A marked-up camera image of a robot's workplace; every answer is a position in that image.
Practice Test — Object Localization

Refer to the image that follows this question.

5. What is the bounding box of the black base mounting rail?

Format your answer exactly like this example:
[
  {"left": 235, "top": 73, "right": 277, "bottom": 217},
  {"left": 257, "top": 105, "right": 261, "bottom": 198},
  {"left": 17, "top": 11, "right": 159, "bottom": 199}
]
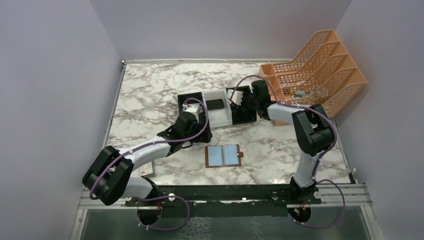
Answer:
[{"left": 77, "top": 183, "right": 374, "bottom": 210}]

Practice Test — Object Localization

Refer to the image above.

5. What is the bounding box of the black card in tray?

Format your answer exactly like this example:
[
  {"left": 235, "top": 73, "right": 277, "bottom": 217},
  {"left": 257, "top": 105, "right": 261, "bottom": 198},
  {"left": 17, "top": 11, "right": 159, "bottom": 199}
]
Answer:
[{"left": 206, "top": 99, "right": 225, "bottom": 111}]

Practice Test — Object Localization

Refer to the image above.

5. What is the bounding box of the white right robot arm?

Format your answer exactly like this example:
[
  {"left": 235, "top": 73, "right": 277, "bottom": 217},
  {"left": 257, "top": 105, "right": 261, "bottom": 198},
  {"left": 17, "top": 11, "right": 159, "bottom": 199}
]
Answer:
[{"left": 226, "top": 79, "right": 337, "bottom": 199}]

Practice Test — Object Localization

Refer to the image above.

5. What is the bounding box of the brown leather card holder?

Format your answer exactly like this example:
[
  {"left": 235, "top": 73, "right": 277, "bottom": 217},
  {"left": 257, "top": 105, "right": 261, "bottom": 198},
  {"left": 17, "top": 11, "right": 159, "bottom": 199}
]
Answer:
[{"left": 204, "top": 144, "right": 244, "bottom": 168}]

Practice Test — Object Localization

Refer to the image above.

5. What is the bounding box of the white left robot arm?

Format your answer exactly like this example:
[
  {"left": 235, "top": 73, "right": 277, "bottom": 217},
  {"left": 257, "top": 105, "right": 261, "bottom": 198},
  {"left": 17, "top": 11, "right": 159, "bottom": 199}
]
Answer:
[{"left": 82, "top": 110, "right": 212, "bottom": 206}]

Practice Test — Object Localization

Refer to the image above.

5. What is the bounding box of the small white grey box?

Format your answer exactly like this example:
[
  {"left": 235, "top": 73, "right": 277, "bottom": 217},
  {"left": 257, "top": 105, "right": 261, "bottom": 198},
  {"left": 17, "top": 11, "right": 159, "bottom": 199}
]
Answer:
[{"left": 139, "top": 162, "right": 156, "bottom": 177}]

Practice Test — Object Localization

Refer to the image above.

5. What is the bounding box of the black and white card tray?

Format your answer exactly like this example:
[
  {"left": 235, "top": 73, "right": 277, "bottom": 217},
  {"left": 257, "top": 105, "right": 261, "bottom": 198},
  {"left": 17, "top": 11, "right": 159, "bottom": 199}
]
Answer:
[{"left": 176, "top": 88, "right": 257, "bottom": 128}]

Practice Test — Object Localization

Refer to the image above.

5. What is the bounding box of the orange plastic file organizer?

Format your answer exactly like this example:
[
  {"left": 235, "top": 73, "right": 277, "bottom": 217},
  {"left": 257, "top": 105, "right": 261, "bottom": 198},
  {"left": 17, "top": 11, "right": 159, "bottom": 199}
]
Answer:
[{"left": 258, "top": 29, "right": 367, "bottom": 118}]

